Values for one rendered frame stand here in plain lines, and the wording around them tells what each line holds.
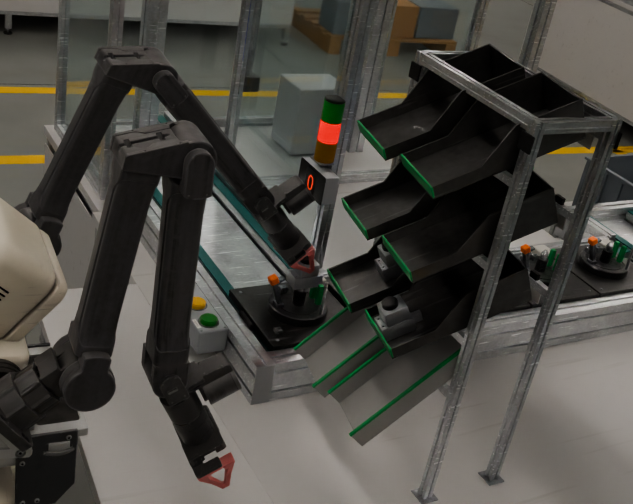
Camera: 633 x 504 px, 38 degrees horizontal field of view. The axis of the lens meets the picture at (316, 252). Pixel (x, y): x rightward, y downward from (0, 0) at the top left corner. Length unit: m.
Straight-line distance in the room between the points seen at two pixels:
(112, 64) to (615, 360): 1.53
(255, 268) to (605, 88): 5.17
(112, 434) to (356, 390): 0.49
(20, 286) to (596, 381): 1.48
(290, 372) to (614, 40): 5.54
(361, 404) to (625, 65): 5.55
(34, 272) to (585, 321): 1.54
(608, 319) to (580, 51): 5.04
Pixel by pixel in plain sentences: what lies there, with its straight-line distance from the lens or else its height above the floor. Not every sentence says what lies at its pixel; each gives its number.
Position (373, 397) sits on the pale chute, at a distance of 1.82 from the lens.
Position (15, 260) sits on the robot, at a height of 1.37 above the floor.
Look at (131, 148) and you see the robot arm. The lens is 1.26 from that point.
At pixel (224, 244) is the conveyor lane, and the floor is 0.92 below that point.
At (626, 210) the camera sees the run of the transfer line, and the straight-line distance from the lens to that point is 3.26.
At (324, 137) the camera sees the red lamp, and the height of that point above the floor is 1.33.
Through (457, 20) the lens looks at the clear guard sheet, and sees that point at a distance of 3.26.
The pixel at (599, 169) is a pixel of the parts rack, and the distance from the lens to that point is 1.65.
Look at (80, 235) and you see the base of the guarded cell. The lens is 2.94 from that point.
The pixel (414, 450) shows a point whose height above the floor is 0.86.
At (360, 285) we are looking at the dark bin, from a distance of 1.82.
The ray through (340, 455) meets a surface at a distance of 1.95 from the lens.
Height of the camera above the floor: 2.11
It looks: 28 degrees down
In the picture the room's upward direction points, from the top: 11 degrees clockwise
